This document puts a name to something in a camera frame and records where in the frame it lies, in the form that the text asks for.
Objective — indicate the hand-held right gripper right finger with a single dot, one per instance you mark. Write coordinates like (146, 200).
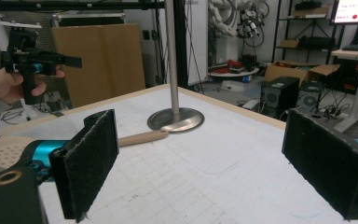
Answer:
(326, 168)

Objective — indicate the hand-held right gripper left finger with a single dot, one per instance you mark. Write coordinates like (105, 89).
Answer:
(87, 161)

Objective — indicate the beige slotted spoon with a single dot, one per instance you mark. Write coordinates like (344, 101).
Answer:
(3, 152)

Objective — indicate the metal stand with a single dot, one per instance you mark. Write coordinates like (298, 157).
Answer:
(171, 62)

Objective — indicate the brown cardboard sheet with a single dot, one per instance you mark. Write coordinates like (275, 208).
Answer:
(99, 62)

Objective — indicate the grey computer tower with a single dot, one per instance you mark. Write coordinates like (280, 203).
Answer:
(309, 99)

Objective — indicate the black computer tower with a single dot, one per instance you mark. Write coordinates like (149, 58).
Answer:
(279, 93)

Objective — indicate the open cardboard box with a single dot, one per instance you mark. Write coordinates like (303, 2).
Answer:
(279, 73)

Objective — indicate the white grid paper sheet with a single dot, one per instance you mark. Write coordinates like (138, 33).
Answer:
(214, 186)

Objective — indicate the black shelf rack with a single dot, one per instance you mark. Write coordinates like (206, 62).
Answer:
(307, 47)

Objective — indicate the white upright board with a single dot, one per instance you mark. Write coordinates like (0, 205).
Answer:
(199, 46)

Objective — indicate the white round platform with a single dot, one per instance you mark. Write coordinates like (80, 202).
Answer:
(230, 75)

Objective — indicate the computer monitor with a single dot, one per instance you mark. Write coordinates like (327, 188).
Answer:
(354, 11)

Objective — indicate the black metal frame beam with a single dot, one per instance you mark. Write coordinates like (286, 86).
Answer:
(74, 4)

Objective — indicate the black metal frame post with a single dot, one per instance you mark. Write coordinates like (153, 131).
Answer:
(182, 43)

